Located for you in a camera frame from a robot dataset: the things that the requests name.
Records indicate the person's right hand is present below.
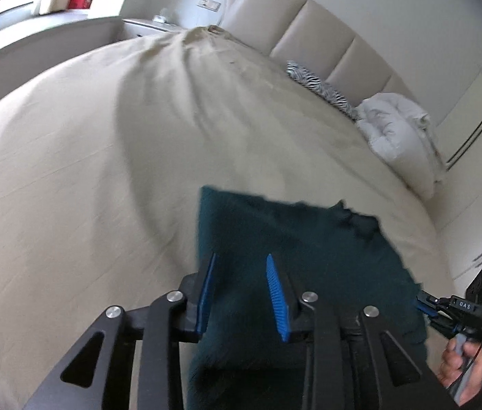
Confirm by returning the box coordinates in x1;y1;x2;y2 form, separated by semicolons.
437;339;482;397

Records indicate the white nightstand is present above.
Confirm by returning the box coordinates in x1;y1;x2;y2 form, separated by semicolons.
121;18;190;41

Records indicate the cream padded headboard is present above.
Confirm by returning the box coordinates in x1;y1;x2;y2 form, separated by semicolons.
219;0;442;133

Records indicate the white wardrobe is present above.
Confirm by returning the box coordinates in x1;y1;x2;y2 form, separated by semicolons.
435;60;482;321

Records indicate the zebra print pillow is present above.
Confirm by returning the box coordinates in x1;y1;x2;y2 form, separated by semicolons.
287;60;359;120

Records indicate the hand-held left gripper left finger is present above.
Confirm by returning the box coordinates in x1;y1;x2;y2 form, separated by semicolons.
23;253;217;410

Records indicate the white duvet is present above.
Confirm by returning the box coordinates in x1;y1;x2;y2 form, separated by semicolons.
355;93;446;199

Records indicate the white window ledge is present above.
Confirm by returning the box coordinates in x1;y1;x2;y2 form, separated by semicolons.
0;15;124;129

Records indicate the dark teal towel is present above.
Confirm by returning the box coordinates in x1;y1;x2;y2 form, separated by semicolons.
185;186;431;410

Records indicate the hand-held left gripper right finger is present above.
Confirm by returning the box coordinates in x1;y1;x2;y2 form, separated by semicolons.
265;254;459;410

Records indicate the beige bed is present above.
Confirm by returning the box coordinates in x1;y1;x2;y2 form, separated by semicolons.
0;26;457;410

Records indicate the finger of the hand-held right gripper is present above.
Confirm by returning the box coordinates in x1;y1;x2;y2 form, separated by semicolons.
428;313;459;336
417;291;451;313

